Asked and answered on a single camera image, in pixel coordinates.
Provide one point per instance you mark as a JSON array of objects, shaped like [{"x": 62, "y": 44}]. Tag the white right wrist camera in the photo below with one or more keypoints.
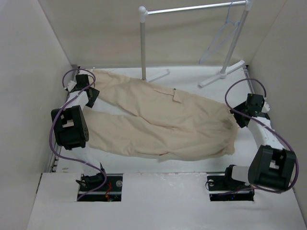
[{"x": 266, "y": 106}]

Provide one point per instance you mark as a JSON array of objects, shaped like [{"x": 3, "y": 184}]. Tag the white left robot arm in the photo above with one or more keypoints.
[{"x": 70, "y": 129}]

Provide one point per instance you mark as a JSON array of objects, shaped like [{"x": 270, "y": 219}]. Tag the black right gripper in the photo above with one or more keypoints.
[{"x": 241, "y": 121}]

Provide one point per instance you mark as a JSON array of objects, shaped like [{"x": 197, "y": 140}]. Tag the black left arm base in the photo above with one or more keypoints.
[{"x": 98, "y": 188}]

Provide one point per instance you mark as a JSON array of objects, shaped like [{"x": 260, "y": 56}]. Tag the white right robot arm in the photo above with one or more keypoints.
[{"x": 273, "y": 164}]

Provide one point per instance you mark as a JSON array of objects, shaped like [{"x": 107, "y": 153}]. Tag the light blue clothes hanger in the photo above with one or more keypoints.
[{"x": 216, "y": 43}]

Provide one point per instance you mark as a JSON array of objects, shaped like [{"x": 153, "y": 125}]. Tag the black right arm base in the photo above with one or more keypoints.
[{"x": 222, "y": 187}]

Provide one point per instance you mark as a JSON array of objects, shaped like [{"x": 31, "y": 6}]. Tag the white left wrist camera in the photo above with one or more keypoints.
[{"x": 70, "y": 86}]

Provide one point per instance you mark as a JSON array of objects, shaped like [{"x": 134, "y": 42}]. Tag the beige trousers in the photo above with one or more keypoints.
[{"x": 160, "y": 122}]

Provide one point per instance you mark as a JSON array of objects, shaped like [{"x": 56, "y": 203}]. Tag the white clothes rack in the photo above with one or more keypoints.
[{"x": 179, "y": 36}]

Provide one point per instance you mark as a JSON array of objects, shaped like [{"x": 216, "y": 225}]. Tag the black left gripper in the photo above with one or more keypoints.
[{"x": 95, "y": 95}]

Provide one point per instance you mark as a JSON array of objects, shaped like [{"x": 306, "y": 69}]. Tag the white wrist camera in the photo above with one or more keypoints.
[
  {"x": 266, "y": 106},
  {"x": 70, "y": 86}
]

